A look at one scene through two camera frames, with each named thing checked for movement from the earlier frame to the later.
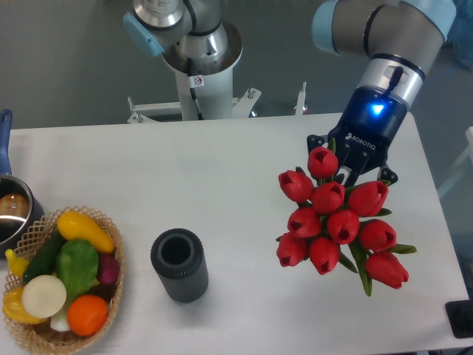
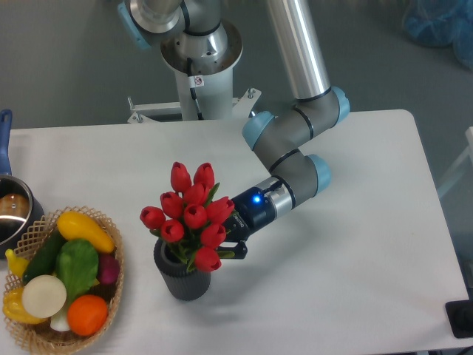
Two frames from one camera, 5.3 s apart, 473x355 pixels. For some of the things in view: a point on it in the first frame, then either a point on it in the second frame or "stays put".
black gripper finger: (388, 174) to (239, 252)
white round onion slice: (44, 296) stays put
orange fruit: (86, 314) stays put
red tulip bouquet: (332, 224) to (190, 220)
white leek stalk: (60, 322) stays put
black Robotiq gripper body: (363, 129) to (253, 211)
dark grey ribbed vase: (179, 257) stays put
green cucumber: (43, 262) stays put
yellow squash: (76, 225) stays put
